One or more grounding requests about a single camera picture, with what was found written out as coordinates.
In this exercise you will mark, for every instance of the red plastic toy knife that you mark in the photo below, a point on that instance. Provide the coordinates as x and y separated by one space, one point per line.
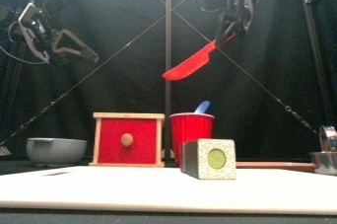
191 63

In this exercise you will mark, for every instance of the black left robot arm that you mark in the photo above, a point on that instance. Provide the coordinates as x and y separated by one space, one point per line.
7 14

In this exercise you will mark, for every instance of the toy sushi roll block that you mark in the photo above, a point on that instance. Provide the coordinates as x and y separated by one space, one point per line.
211 159

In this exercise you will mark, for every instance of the white cutting board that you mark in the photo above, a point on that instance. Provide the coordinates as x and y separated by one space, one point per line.
132 188

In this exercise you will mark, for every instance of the blue plastic utensil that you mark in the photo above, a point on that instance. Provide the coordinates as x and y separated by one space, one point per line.
203 107

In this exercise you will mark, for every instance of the wooden box with red front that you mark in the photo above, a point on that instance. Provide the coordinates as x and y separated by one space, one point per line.
127 139

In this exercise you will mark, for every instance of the shiny metal cup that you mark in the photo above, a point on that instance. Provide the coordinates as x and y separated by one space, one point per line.
327 164

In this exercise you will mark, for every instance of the vertical metal frame pole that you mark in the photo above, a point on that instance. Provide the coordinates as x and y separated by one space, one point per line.
168 37

